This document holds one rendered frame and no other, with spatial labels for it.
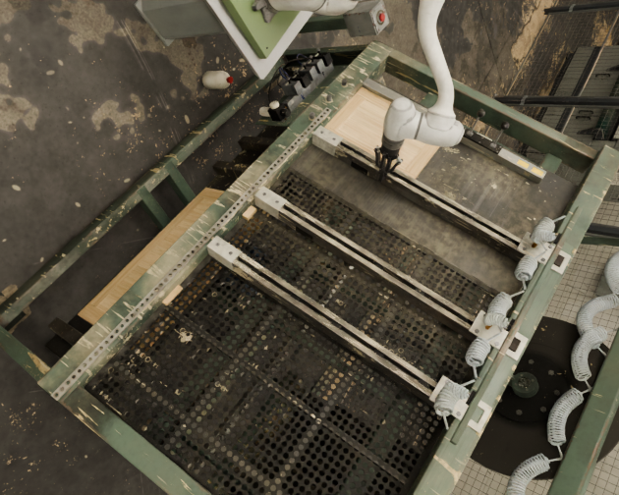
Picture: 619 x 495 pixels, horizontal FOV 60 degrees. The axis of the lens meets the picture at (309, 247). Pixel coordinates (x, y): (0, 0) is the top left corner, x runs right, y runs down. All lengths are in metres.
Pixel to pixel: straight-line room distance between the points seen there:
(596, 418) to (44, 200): 2.56
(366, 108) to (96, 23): 1.33
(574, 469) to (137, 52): 2.68
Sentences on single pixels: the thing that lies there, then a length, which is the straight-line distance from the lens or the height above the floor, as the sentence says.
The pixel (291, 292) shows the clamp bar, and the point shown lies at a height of 1.24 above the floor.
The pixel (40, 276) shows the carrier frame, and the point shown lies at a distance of 2.67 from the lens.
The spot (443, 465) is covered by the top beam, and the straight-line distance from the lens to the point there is 1.89.
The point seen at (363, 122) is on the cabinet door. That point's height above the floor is 1.00.
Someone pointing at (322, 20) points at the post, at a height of 0.59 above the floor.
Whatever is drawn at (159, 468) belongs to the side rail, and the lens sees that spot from 1.90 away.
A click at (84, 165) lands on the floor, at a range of 2.85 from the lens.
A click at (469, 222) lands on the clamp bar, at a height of 1.60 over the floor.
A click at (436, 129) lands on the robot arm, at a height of 1.56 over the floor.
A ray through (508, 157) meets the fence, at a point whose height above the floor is 1.57.
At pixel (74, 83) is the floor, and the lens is 2.82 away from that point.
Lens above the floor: 2.58
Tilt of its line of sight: 41 degrees down
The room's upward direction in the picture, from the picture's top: 105 degrees clockwise
